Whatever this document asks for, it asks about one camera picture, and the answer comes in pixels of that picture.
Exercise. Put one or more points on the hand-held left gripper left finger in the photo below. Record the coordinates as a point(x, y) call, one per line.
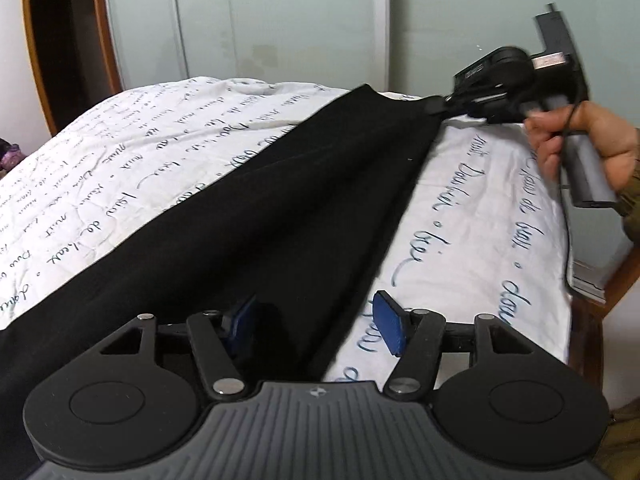
point(244, 327)

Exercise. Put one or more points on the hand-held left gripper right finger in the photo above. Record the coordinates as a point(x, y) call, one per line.
point(391, 320)

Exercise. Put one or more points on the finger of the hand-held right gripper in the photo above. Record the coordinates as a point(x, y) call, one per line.
point(450, 104)

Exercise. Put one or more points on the black pants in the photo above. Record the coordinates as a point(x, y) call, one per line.
point(250, 210)

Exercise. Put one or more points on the person's right forearm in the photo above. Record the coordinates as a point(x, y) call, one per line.
point(632, 185)

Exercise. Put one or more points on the person's right hand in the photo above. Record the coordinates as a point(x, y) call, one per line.
point(610, 135)

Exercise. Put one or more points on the frosted glass sliding wardrobe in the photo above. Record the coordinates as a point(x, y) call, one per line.
point(300, 20)

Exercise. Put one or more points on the white script-printed blanket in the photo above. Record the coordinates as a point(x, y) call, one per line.
point(125, 150)

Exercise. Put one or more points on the person's olive clothing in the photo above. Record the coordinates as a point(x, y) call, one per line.
point(622, 440)

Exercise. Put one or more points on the purple cloth item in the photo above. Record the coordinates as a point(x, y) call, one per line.
point(10, 155)

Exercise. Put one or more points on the wooden bed frame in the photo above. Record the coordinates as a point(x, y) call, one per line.
point(620, 272)

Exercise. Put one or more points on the wooden door frame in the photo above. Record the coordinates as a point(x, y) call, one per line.
point(107, 25)

